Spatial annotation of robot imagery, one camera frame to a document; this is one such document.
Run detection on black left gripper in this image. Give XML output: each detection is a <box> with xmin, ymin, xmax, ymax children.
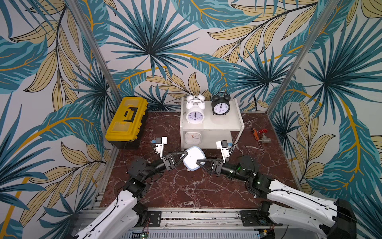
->
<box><xmin>143</xmin><ymin>151</ymin><xmax>188</xmax><ymax>181</ymax></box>

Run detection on light blue square alarm clock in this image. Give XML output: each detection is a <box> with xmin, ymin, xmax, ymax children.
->
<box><xmin>183</xmin><ymin>146</ymin><xmax>206</xmax><ymax>171</ymax></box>

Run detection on cream square alarm clock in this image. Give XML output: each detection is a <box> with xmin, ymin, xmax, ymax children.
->
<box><xmin>185</xmin><ymin>131</ymin><xmax>202</xmax><ymax>145</ymax></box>

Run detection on white twin-bell alarm clock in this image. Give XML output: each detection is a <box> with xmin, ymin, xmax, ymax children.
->
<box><xmin>186</xmin><ymin>91</ymin><xmax>205</xmax><ymax>102</ymax></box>

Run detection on black twin-bell alarm clock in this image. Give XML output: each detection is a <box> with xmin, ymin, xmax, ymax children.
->
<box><xmin>211</xmin><ymin>92</ymin><xmax>231</xmax><ymax>116</ymax></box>

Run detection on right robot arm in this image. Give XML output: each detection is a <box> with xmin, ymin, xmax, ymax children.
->
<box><xmin>196</xmin><ymin>155</ymin><xmax>357</xmax><ymax>239</ymax></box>

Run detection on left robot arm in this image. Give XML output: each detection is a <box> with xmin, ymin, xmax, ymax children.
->
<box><xmin>65</xmin><ymin>151</ymin><xmax>189</xmax><ymax>239</ymax></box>

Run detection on white two-tier shelf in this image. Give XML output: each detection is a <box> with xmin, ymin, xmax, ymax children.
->
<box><xmin>180</xmin><ymin>98</ymin><xmax>244</xmax><ymax>150</ymax></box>

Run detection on steel valve red handwheel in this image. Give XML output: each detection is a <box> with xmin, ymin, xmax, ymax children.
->
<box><xmin>258</xmin><ymin>129</ymin><xmax>271</xmax><ymax>143</ymax></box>

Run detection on yellow black toolbox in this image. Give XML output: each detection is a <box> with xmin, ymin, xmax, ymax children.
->
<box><xmin>105</xmin><ymin>97</ymin><xmax>148</xmax><ymax>149</ymax></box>

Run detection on green circuit board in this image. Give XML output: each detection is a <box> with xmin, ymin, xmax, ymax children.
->
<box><xmin>131</xmin><ymin>232</ymin><xmax>149</xmax><ymax>239</ymax></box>

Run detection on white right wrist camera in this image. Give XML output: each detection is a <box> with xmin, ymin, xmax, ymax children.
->
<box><xmin>216</xmin><ymin>140</ymin><xmax>234</xmax><ymax>163</ymax></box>

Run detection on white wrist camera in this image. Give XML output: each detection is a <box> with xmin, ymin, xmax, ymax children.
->
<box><xmin>216</xmin><ymin>140</ymin><xmax>234</xmax><ymax>163</ymax></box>
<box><xmin>151</xmin><ymin>136</ymin><xmax>167</xmax><ymax>158</ymax></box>

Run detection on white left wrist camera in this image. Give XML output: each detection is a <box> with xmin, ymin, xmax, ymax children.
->
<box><xmin>151</xmin><ymin>136</ymin><xmax>167</xmax><ymax>158</ymax></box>

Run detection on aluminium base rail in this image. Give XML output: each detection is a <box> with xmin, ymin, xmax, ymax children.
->
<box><xmin>77</xmin><ymin>207</ymin><xmax>326</xmax><ymax>239</ymax></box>

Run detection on orange handled screwdriver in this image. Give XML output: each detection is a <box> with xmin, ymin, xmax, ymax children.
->
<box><xmin>251</xmin><ymin>128</ymin><xmax>264</xmax><ymax>152</ymax></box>

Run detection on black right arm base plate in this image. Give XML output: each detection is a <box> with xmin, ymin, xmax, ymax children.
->
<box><xmin>238</xmin><ymin>210</ymin><xmax>282</xmax><ymax>228</ymax></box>

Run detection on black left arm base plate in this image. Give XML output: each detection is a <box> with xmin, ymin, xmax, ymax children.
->
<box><xmin>141</xmin><ymin>211</ymin><xmax>162</xmax><ymax>228</ymax></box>

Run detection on aluminium left corner post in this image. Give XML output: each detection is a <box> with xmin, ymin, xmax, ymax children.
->
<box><xmin>67</xmin><ymin>0</ymin><xmax>122</xmax><ymax>104</ymax></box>

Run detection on aluminium corner post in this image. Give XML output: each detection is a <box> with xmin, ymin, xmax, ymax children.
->
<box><xmin>266</xmin><ymin>1</ymin><xmax>339</xmax><ymax>116</ymax></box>
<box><xmin>67</xmin><ymin>0</ymin><xmax>122</xmax><ymax>104</ymax></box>

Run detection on aluminium right corner post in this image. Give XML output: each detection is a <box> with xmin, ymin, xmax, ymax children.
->
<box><xmin>266</xmin><ymin>1</ymin><xmax>339</xmax><ymax>116</ymax></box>

